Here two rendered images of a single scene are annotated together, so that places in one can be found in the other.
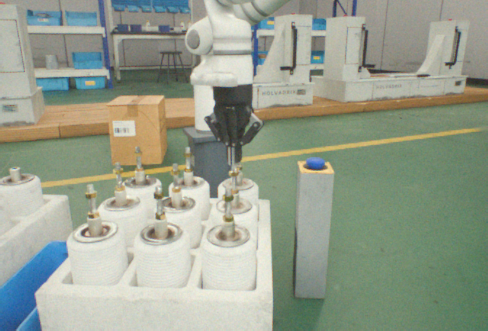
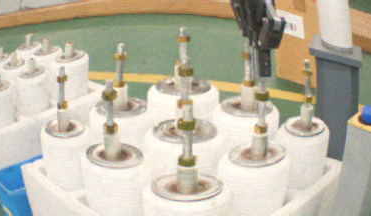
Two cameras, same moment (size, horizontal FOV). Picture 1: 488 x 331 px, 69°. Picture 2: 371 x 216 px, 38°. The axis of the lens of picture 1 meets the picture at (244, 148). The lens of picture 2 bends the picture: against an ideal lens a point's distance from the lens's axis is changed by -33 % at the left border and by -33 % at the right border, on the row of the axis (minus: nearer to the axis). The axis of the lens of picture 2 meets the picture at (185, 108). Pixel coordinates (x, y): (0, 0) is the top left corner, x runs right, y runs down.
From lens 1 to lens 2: 43 cm
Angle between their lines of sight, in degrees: 39
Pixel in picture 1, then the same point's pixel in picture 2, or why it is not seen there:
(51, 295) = (27, 172)
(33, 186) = (76, 67)
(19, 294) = not seen: hidden behind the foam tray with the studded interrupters
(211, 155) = (332, 83)
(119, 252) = (76, 161)
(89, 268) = (50, 163)
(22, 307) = not seen: hidden behind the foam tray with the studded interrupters
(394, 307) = not seen: outside the picture
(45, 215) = (77, 109)
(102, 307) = (53, 203)
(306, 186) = (350, 146)
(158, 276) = (96, 201)
